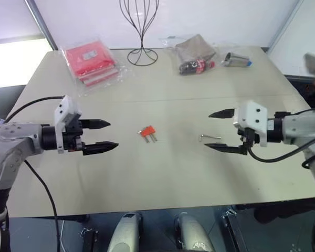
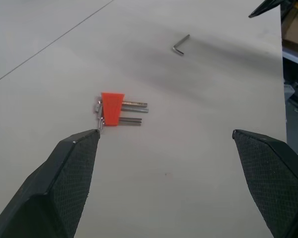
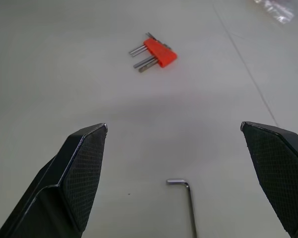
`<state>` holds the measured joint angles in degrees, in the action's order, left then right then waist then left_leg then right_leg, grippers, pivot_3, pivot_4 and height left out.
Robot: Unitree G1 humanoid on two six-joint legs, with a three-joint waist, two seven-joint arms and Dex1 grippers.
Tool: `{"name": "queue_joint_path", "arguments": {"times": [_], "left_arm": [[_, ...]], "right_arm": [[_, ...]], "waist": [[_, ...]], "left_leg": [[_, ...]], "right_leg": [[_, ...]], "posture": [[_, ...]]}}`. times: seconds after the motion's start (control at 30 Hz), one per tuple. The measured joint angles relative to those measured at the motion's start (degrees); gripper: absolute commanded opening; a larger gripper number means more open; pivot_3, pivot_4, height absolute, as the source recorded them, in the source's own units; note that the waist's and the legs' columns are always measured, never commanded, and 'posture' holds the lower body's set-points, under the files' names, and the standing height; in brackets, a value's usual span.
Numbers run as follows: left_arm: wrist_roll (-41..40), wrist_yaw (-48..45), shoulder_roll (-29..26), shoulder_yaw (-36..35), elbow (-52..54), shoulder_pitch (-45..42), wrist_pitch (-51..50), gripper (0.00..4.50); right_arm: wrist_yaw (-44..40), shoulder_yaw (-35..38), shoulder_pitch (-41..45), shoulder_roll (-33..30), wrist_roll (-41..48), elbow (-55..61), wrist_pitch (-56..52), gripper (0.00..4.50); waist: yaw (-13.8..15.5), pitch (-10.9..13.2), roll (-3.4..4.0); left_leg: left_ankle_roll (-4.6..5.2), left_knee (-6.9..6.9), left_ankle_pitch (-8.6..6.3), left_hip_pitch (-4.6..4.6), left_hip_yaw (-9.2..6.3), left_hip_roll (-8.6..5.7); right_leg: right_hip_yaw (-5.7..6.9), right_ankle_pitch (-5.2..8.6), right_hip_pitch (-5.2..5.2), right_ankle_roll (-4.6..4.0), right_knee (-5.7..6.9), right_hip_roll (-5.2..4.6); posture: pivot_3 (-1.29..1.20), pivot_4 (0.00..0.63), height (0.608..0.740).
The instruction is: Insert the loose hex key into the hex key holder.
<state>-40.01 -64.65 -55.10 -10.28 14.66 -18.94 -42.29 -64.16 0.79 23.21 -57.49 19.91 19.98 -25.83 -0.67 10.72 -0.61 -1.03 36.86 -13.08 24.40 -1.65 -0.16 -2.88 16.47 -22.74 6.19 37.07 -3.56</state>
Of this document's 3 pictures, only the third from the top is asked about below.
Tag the clear plastic bag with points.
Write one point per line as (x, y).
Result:
(275, 10)

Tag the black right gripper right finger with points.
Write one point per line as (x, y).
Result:
(280, 168)

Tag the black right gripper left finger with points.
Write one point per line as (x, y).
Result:
(64, 183)

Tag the orange hex key holder set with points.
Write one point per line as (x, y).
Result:
(160, 53)

